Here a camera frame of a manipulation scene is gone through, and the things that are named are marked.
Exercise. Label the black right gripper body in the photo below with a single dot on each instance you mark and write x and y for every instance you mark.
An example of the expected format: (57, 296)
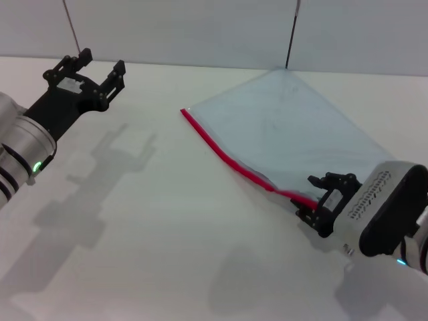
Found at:
(329, 214)

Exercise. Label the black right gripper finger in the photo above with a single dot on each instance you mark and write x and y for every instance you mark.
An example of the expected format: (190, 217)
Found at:
(337, 181)
(307, 214)

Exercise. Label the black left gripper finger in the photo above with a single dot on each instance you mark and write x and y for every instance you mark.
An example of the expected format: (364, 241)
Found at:
(117, 80)
(78, 58)

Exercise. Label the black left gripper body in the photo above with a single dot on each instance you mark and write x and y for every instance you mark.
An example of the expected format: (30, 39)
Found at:
(63, 103)

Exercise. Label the clear document bag red zip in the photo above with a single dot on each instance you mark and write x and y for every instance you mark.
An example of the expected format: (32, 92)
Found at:
(284, 127)

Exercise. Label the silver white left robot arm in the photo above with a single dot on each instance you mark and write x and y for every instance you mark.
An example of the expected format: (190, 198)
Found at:
(20, 143)

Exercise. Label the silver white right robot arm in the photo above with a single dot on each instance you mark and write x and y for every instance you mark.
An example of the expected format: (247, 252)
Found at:
(416, 247)

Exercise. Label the metal plug of right camera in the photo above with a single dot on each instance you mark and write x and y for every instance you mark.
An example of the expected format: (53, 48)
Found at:
(348, 250)

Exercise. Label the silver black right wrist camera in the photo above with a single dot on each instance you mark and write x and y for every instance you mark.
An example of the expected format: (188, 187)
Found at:
(384, 207)

